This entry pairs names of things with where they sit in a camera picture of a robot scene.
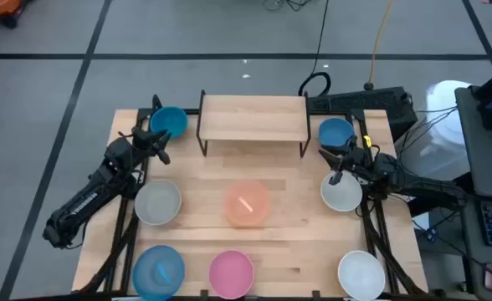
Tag black hanging cable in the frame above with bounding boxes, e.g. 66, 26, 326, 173
298, 0, 332, 98

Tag thin black cable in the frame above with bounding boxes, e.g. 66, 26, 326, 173
415, 105, 459, 115

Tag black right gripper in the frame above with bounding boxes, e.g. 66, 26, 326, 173
318, 144, 377, 186

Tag black aluminium table frame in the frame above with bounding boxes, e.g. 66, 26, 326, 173
76, 94, 431, 301

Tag teal bowl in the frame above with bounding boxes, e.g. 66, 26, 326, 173
149, 105, 188, 140

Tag grey bowl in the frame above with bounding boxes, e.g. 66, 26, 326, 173
134, 179, 183, 227

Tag white bowl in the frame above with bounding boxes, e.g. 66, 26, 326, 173
337, 249, 387, 301

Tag off-white bowl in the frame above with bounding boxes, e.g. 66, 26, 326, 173
320, 170, 363, 213

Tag translucent orange bowl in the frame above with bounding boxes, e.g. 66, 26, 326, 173
223, 179, 272, 229

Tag translucent light blue bowl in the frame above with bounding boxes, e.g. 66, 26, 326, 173
131, 244, 187, 301

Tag tangled black cables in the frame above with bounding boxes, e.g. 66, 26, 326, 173
262, 0, 314, 13

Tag dark blue bowl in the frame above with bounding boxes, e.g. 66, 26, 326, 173
317, 117, 356, 151

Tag pink bowl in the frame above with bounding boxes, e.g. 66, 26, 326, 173
208, 249, 255, 300

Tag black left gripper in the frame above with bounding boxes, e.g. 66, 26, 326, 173
131, 127, 173, 166

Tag wooden shelf with black legs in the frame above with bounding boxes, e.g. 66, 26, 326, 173
195, 89, 313, 159

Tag yellow hanging cable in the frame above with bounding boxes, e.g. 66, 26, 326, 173
365, 0, 394, 92

